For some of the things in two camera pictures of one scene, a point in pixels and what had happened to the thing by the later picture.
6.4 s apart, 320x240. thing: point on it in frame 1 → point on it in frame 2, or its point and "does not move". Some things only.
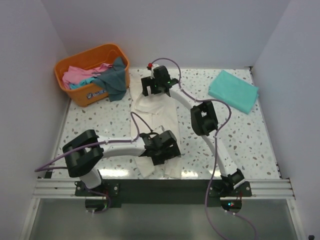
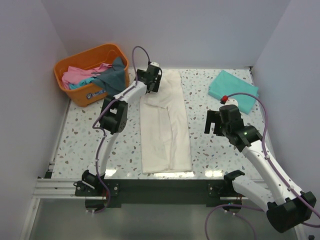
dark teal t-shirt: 113,79 does not move
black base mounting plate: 101,194 does not move
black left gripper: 172,151 → 156,83
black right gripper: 147,82 → 212,117
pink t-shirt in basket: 72,75 does not move
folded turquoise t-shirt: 234,91 does not move
